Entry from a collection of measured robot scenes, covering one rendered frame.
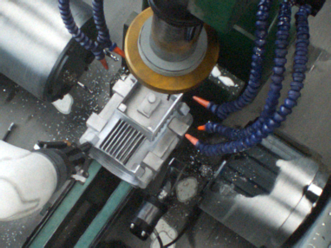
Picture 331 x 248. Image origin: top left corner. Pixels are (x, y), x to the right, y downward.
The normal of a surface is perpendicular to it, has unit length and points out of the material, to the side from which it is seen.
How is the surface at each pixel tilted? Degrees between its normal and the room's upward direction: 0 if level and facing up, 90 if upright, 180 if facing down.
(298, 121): 0
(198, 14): 90
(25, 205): 75
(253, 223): 58
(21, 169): 48
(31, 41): 24
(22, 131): 0
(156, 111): 0
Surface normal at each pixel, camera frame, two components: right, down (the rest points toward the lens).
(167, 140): 0.02, -0.25
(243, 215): -0.45, 0.49
